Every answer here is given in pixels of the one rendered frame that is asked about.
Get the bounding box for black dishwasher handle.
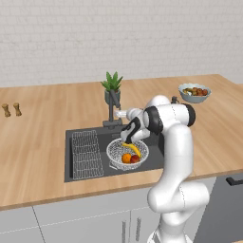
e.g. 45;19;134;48
225;177;243;187

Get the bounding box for dark grey dishwasher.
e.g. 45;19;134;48
193;172;243;243

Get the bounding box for dark grey sink faucet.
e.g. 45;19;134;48
103;89;123;130

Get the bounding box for pale blue bowl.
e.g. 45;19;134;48
178;83;213;104

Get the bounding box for wooden shaker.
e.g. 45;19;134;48
12;102;23;117
1;103;11;118

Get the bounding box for dark grey sink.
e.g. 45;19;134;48
64;126;166;183

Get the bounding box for orange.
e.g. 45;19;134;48
121;153;132;164

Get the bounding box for mixed fruit pieces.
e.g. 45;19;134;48
182;86;210;97

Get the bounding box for grey drawer front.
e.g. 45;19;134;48
0;206;38;235

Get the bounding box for white mesh colander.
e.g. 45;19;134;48
105;138;150;172

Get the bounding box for white wire drying rack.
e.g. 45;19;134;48
71;129;105;180

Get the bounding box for grey sink front panel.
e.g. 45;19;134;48
32;187;154;228

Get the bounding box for wide grey cupboard door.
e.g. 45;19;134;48
39;211;132;243

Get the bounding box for grey cupboard door handle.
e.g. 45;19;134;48
136;216;142;243
121;220;127;243

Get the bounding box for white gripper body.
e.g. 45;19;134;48
115;109;128;119

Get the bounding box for green potted plant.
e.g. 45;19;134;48
100;70;124;105

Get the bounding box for narrow grey cupboard door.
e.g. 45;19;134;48
129;207;163;243

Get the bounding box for yellow banana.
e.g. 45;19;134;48
121;141;142;159

